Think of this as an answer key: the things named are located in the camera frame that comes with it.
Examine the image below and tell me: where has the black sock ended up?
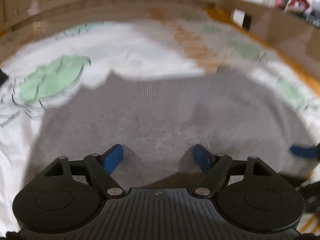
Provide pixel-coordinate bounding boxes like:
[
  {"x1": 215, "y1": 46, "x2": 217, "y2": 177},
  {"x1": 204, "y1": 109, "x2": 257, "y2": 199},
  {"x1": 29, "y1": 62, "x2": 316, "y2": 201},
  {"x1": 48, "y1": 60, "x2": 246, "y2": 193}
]
[{"x1": 0, "y1": 69, "x2": 9, "y2": 86}]

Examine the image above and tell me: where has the white patterned duvet cover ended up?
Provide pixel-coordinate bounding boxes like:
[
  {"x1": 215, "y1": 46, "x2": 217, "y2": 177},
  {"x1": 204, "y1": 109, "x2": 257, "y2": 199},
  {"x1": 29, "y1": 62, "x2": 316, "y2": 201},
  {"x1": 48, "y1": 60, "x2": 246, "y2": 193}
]
[{"x1": 1, "y1": 9, "x2": 319, "y2": 233}]

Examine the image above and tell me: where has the orange bed sheet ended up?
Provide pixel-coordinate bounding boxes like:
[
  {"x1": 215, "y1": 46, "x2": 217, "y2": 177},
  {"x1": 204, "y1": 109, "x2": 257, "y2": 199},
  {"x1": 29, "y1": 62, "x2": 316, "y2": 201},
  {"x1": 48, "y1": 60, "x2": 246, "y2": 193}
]
[{"x1": 204, "y1": 5, "x2": 319, "y2": 97}]

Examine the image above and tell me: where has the grey knitted sweater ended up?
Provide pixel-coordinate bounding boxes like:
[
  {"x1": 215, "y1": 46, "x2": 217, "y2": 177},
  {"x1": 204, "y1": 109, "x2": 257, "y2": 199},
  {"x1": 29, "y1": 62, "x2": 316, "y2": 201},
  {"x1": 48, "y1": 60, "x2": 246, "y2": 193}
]
[{"x1": 24, "y1": 68, "x2": 317, "y2": 189}]

